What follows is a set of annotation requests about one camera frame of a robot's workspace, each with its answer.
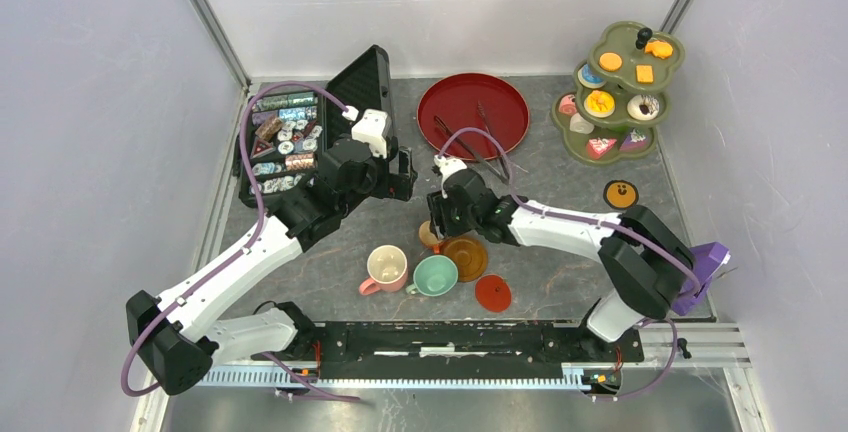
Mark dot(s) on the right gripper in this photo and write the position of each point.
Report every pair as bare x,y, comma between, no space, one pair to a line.
440,222

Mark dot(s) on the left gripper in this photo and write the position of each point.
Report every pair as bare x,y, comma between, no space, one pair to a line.
395,185

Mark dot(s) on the small orange cup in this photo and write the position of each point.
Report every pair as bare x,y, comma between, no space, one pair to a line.
428,238

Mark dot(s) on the brown saucer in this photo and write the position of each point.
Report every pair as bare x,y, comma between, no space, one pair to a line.
469,255

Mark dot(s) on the mint green cup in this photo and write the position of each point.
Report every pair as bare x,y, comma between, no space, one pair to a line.
433,276

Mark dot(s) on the pink mug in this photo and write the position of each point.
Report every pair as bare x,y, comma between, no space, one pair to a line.
387,268

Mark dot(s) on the red round coaster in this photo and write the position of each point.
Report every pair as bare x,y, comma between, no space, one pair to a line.
493,293

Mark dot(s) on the white roll cake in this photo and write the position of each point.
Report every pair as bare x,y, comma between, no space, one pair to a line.
579,125

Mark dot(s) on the pink roll cake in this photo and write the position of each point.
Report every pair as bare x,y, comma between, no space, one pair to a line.
567,105

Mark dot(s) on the pink strawberry cake slice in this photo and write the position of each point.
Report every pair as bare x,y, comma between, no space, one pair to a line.
597,148

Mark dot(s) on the orange smiley coaster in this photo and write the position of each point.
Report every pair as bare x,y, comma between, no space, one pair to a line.
620,194

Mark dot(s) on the yellow frosted donut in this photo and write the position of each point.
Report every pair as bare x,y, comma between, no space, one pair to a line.
599,104

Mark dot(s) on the blue frosted donut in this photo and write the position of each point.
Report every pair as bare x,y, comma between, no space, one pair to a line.
588,79

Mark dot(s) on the purple triangle cake slice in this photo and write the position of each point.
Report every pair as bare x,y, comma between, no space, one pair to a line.
635,141

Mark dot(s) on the white chocolate donut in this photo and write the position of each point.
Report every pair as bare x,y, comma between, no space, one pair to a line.
644,107

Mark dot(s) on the round orange cookie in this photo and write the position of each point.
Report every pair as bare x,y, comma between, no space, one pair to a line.
610,61

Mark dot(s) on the orange square cracker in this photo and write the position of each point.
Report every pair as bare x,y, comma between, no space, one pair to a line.
644,73

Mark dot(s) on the orange bear cookie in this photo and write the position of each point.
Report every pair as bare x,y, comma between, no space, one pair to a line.
659,49

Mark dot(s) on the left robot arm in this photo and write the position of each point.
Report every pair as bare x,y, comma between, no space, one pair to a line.
177,336

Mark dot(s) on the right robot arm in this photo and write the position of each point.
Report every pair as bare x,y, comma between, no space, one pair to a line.
649,267

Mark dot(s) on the red round tray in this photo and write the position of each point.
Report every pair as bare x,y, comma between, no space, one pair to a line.
474,100

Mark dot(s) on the black open case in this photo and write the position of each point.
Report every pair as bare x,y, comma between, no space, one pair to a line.
287,128

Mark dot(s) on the green three-tier stand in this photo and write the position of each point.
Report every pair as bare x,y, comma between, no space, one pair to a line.
628,39

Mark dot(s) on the purple plastic holder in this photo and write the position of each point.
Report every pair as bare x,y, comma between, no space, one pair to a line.
709,258

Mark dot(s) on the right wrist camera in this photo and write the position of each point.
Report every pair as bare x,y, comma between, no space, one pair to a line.
447,166

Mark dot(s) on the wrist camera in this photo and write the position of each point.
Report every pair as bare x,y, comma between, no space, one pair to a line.
447,166
373,129

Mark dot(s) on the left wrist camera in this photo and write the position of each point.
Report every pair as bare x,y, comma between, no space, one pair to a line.
373,129

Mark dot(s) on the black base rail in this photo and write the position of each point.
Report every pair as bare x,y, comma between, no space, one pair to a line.
423,350

